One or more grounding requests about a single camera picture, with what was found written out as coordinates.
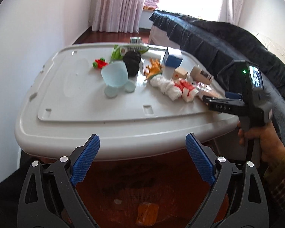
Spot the pink patterned curtain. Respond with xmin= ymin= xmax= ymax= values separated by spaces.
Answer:
xmin=224 ymin=0 xmax=248 ymax=26
xmin=92 ymin=0 xmax=145 ymax=33

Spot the blue white carton box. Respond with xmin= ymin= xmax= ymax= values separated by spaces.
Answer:
xmin=163 ymin=47 xmax=183 ymax=68

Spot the red green toy cart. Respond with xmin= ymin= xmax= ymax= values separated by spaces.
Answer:
xmin=92 ymin=58 xmax=108 ymax=69

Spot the dark blanket on bed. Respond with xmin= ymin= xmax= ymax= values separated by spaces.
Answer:
xmin=149 ymin=11 xmax=285 ymax=145

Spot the small white blue packet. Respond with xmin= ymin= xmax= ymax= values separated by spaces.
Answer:
xmin=130 ymin=36 xmax=143 ymax=44

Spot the orange trash bin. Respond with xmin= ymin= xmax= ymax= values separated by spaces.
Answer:
xmin=76 ymin=149 xmax=210 ymax=227

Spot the orange toy dinosaur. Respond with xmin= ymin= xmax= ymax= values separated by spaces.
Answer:
xmin=143 ymin=58 xmax=163 ymax=80

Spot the orange drink pouch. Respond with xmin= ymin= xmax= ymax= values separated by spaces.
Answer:
xmin=193 ymin=82 xmax=223 ymax=100

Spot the pink patterned right curtain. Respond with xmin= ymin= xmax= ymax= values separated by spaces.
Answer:
xmin=224 ymin=0 xmax=248 ymax=26

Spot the green snack bag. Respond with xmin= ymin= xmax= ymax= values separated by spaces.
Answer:
xmin=111 ymin=44 xmax=150 ymax=61

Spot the folded pink quilt stack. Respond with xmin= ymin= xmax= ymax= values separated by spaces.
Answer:
xmin=143 ymin=0 xmax=160 ymax=11

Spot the light blue plastic cup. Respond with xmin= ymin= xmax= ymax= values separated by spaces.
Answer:
xmin=101 ymin=61 xmax=136 ymax=98

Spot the small wooden cube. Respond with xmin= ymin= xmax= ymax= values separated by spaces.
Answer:
xmin=172 ymin=66 xmax=188 ymax=80

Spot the black fuzzy cloth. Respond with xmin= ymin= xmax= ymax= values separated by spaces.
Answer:
xmin=122 ymin=51 xmax=141 ymax=77

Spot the pink patterned left curtain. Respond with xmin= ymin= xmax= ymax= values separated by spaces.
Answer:
xmin=92 ymin=0 xmax=145 ymax=33

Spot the beige bottle with black label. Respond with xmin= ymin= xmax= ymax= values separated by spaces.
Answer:
xmin=189 ymin=66 xmax=214 ymax=85

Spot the red white paper wrapper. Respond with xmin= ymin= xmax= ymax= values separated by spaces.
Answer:
xmin=174 ymin=78 xmax=198 ymax=102

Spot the white plastic storage box lid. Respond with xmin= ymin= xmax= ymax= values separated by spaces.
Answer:
xmin=15 ymin=43 xmax=238 ymax=161

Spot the white bed frame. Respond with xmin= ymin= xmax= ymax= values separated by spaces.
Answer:
xmin=148 ymin=25 xmax=180 ymax=49

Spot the person's right hand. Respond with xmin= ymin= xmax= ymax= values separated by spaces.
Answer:
xmin=238 ymin=122 xmax=285 ymax=164

